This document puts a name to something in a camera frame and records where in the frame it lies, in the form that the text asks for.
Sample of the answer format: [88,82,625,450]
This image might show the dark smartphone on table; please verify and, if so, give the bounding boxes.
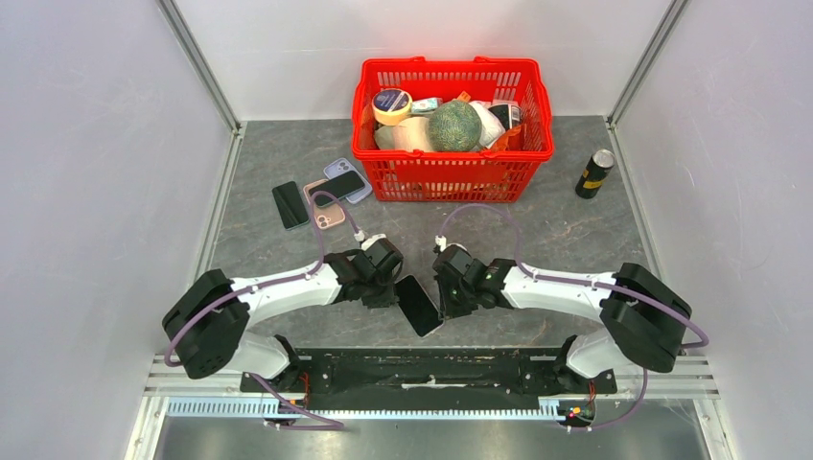
[272,181,310,230]

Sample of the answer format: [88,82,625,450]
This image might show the small teal box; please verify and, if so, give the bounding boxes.
[410,97,443,116]

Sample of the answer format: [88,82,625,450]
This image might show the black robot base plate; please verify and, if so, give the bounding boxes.
[270,347,617,411]

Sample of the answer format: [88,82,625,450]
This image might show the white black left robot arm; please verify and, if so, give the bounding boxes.
[162,234,404,392]

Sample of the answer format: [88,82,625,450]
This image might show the dark green smartphone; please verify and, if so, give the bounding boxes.
[307,171,372,207]

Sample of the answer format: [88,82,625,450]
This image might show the white plastic bag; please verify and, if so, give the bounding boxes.
[469,101,506,150]

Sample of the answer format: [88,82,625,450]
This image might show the masking tape roll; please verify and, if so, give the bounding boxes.
[371,88,413,126]

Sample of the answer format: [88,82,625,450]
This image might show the slotted aluminium rail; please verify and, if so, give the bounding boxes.
[166,396,564,422]

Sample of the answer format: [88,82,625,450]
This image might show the pink phone case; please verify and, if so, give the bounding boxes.
[302,178,346,230]

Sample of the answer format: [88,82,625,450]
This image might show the lilac phone case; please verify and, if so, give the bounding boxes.
[323,157,373,204]

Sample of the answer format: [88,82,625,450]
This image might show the black white packet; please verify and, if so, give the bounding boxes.
[489,102,523,131]

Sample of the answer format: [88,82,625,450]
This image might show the black yellow drink can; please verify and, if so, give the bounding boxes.
[574,149,616,199]

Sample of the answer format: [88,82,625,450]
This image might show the beige paper bag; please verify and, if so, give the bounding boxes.
[374,116,434,152]

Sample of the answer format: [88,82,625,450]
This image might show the black smartphone silver edge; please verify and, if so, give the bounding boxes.
[395,275,443,337]

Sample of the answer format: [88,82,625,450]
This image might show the green patterned ball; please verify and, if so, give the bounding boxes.
[427,100,482,151]

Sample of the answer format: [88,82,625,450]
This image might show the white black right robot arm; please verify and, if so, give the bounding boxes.
[432,244,691,392]

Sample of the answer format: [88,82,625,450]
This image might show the red plastic shopping basket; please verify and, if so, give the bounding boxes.
[351,57,554,203]

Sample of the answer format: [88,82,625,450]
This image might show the orange snack packet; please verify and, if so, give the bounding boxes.
[490,125,523,152]

